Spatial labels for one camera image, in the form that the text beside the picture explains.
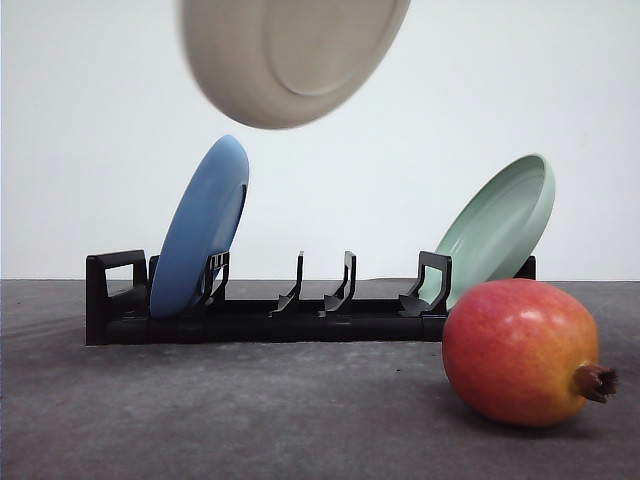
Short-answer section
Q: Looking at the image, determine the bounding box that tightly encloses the green round plate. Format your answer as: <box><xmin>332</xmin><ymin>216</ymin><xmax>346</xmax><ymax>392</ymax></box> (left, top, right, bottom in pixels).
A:
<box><xmin>420</xmin><ymin>154</ymin><xmax>555</xmax><ymax>311</ymax></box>

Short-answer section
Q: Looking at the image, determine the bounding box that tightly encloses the red yellow pomegranate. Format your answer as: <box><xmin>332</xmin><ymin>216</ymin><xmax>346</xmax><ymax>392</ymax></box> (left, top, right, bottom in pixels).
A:
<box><xmin>442</xmin><ymin>278</ymin><xmax>619</xmax><ymax>427</ymax></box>

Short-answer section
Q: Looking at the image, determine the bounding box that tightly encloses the blue round plate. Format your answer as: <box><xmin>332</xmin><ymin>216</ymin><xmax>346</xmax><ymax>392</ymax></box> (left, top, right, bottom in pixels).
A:
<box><xmin>149</xmin><ymin>135</ymin><xmax>250</xmax><ymax>319</ymax></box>

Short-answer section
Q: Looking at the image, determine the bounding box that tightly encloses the black plastic dish rack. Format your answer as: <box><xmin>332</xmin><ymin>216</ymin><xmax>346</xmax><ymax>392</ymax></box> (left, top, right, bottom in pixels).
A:
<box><xmin>85</xmin><ymin>250</ymin><xmax>452</xmax><ymax>344</ymax></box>

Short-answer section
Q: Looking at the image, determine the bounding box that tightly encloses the white round plate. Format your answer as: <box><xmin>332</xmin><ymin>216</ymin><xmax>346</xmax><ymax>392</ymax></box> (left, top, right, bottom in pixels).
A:
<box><xmin>181</xmin><ymin>0</ymin><xmax>412</xmax><ymax>129</ymax></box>

